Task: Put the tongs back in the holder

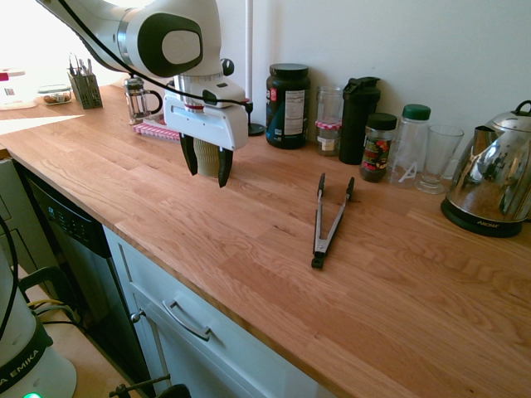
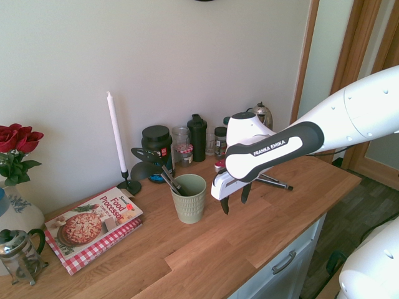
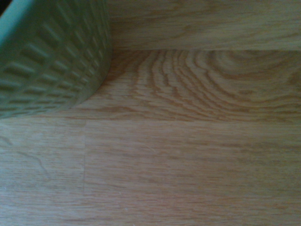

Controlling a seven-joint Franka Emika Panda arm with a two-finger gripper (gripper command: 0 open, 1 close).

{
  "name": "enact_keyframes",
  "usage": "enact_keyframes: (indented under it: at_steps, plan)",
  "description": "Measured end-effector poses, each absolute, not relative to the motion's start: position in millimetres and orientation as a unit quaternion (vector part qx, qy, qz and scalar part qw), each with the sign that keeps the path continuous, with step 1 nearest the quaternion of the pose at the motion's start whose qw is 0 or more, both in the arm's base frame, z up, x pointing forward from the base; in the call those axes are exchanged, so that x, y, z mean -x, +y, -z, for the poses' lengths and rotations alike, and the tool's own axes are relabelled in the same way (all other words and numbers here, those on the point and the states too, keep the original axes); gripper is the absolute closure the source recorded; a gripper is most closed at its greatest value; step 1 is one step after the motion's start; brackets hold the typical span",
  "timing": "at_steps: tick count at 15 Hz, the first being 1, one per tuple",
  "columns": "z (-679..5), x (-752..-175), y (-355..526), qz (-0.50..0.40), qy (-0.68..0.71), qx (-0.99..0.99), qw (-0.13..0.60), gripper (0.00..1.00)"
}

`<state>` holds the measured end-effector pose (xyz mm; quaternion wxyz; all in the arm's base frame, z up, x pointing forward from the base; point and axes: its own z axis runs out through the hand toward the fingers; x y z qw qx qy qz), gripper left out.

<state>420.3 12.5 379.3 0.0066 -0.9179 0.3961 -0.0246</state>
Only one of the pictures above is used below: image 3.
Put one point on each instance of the green ribbed utensil holder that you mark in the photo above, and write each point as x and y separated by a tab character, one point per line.
47	58

